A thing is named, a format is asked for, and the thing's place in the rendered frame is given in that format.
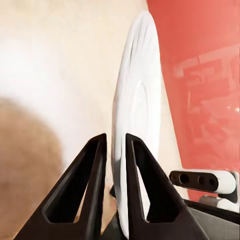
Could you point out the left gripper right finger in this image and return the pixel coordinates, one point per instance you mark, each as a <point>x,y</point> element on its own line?
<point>174,219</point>

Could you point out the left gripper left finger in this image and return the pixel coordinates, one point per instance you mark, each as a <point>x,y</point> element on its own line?
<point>54,218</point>

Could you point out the saucer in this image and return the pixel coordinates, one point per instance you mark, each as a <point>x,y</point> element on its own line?
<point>136,107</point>

